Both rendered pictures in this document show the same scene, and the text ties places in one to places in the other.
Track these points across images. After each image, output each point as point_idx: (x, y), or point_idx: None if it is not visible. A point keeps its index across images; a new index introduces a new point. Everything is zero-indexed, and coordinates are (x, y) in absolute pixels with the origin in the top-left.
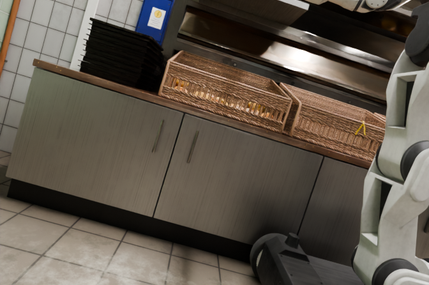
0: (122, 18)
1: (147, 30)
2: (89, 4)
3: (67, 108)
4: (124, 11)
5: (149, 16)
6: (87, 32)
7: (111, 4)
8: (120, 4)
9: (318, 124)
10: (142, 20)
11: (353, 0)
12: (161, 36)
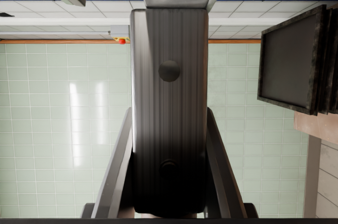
0: (234, 4)
1: None
2: (217, 23)
3: None
4: (225, 4)
5: None
6: (250, 22)
7: (216, 12)
8: (215, 7)
9: None
10: None
11: None
12: None
